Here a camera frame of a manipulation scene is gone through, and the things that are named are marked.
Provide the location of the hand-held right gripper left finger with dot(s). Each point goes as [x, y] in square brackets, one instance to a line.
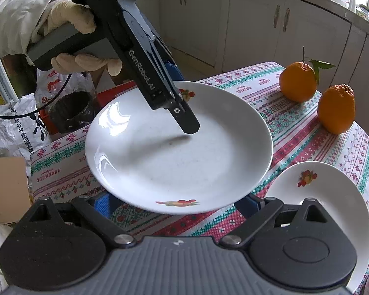
[103, 206]

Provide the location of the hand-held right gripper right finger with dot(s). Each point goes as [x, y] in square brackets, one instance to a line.
[249, 206]

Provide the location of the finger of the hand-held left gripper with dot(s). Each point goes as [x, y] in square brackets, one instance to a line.
[173, 70]
[187, 123]

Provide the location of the white floral plate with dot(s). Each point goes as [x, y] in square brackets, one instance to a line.
[326, 190]
[172, 166]

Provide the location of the person's left forearm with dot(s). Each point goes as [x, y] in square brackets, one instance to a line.
[9, 21]

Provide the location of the person's left hand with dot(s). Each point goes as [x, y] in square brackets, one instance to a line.
[67, 12]

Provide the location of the red box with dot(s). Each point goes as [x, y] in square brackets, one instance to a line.
[113, 93]

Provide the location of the red printed plastic bag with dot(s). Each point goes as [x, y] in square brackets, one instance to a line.
[64, 83]

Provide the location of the white kitchen cabinet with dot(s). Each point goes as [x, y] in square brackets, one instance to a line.
[249, 37]

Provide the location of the patterned tablecloth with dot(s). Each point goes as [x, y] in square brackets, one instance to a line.
[295, 135]

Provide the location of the brown cardboard box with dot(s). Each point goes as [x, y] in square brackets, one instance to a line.
[9, 187]

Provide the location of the orange with leaf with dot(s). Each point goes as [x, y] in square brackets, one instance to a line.
[296, 81]

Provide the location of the white printed plastic bag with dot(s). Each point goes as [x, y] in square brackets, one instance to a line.
[9, 129]

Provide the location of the orange without leaf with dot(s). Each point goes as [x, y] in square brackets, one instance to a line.
[336, 110]

